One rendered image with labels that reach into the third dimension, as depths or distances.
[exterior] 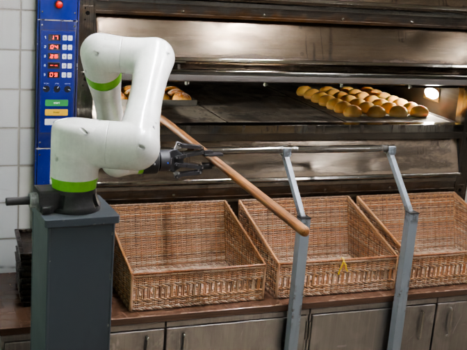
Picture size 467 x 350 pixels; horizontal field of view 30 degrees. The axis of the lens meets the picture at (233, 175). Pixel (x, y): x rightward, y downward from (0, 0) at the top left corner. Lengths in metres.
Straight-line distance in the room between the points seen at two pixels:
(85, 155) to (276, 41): 1.61
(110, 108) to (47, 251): 0.68
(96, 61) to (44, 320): 0.78
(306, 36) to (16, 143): 1.31
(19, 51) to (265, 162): 1.16
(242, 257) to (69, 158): 1.45
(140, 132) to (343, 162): 1.84
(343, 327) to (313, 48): 1.20
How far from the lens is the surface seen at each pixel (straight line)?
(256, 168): 3.83
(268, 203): 2.61
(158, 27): 3.60
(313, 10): 3.81
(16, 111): 3.51
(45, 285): 2.43
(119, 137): 2.32
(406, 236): 3.57
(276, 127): 3.83
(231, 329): 3.43
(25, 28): 3.47
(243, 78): 3.57
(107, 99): 2.83
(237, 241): 3.68
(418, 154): 4.23
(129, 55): 2.65
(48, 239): 2.37
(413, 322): 3.82
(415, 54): 4.09
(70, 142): 2.34
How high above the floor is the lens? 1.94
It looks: 15 degrees down
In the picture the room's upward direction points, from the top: 5 degrees clockwise
